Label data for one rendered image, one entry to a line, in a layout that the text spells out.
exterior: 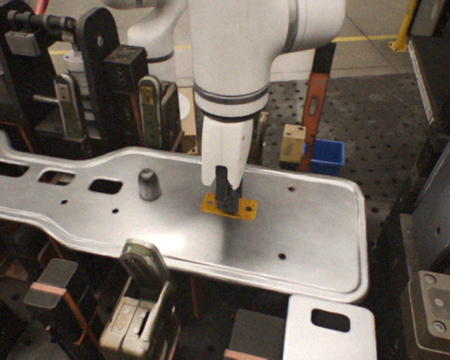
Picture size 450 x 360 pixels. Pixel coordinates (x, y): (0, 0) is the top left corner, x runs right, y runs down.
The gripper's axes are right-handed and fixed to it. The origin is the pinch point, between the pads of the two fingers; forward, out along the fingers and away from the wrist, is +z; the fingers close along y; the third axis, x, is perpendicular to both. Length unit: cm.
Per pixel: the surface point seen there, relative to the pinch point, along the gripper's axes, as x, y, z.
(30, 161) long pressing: -35.5, -2.5, 2.9
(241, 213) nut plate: 2.0, 1.1, 2.7
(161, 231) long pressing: -8.4, 6.7, 3.0
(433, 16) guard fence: 95, -273, 64
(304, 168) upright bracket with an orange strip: 10.7, -14.8, 6.0
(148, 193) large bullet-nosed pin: -12.2, 1.5, 1.5
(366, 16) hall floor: 61, -374, 103
